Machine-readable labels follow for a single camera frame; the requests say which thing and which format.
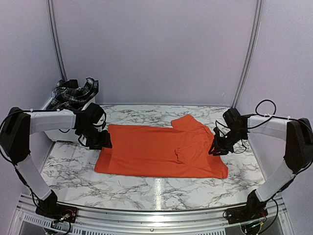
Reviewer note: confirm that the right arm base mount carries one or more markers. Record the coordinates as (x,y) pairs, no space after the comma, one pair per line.
(242,214)

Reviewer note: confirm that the aluminium front frame rail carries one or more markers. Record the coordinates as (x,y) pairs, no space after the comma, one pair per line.
(97,221)

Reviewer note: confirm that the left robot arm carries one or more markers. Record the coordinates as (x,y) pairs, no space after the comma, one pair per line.
(15,142)

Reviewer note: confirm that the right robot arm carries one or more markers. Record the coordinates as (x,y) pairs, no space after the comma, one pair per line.
(297,135)

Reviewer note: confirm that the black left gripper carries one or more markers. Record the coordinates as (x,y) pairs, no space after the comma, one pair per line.
(104,141)

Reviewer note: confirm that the black white plaid shirt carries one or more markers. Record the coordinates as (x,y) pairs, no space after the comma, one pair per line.
(69,95)

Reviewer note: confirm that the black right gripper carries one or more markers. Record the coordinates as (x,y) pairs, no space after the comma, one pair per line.
(218,147)

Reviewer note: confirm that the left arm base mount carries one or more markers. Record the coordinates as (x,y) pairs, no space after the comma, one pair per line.
(59,213)

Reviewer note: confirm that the right aluminium corner post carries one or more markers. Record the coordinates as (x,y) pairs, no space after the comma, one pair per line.
(250,51)

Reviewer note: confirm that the white plastic laundry bin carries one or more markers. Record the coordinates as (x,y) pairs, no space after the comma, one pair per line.
(64,127)

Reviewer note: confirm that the orange t-shirt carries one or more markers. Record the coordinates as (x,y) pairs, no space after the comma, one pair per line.
(179,151)

